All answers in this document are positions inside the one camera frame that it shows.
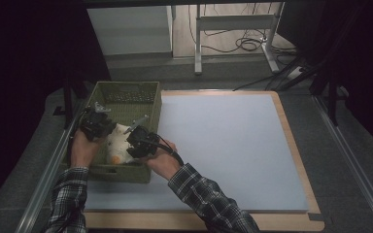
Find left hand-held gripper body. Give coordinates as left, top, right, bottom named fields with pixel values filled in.
left=79, top=101, right=118, bottom=142

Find black floor cables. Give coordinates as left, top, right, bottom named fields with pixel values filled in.
left=187, top=3, right=298, bottom=66

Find black metal stand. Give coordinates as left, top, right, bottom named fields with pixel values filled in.
left=52, top=74, right=89, bottom=130
left=310, top=57, right=351, bottom=127

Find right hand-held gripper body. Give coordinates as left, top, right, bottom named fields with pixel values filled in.
left=123, top=115, right=160, bottom=159

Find white power strip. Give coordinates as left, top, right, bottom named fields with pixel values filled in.
left=286, top=66, right=306, bottom=82

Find green plastic basket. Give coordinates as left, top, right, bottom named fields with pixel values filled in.
left=60, top=81, right=162, bottom=184

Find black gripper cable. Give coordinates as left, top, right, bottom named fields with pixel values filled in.
left=66, top=108, right=90, bottom=149
left=144, top=133, right=186, bottom=167

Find cream cloth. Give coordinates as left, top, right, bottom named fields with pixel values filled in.
left=105, top=122, right=141, bottom=166

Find person's right hand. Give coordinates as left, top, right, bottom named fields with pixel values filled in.
left=145, top=139, right=183, bottom=182

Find white desk frame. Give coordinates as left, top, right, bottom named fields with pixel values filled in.
left=193, top=2, right=287, bottom=76

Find white cabinet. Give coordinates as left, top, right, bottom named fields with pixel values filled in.
left=86, top=5, right=175, bottom=56

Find person's left hand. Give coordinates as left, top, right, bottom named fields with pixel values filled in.
left=70, top=128, right=102, bottom=169

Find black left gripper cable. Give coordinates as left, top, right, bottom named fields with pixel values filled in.
left=66, top=108, right=90, bottom=149

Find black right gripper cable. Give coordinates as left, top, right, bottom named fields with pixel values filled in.
left=144, top=133, right=186, bottom=167

